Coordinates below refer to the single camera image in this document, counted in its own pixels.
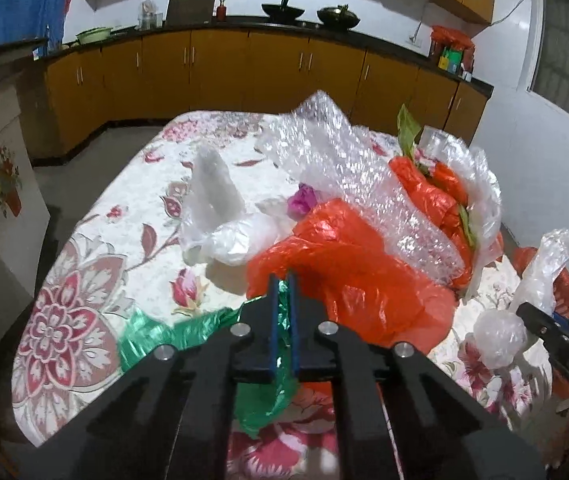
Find black wok with kettle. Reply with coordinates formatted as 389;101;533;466
262;0;305;24

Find orange bag on counter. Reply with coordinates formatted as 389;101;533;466
429;25;475;76

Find dark cutting board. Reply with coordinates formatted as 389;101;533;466
165;0;215;27

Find floral tablecloth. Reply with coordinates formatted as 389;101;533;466
11;112;569;461

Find red bottle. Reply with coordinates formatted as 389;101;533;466
216;0;227;22

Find white plastic bag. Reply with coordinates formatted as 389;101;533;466
178;144;294;266

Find green plastic bag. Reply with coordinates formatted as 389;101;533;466
117;280;299;437

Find glass jar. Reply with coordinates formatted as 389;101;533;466
138;0;163;30

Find wooden lower kitchen cabinets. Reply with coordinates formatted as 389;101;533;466
18;27;493;160

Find clear bubble wrap sheet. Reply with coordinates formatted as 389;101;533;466
255;89;468;276

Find green basin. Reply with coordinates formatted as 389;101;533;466
76;27;112;44

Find clear plastic bag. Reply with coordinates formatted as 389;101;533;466
473;229;569;370

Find black wok with lid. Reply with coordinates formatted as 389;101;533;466
316;4;361;30

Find orange bag with green wrapper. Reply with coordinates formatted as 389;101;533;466
390;106;503;297

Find large orange plastic bag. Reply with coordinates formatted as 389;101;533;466
246;200;458;353

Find orange trash bag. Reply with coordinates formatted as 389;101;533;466
510;247;569;400

